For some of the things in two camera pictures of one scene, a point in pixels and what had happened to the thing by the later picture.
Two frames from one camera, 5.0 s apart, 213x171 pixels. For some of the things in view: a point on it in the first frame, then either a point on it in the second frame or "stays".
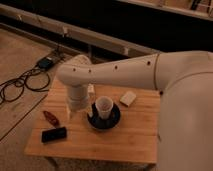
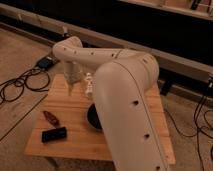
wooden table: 118,124 stays
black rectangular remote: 53,134 stays
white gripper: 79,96 -> 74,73
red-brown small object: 52,119 stays
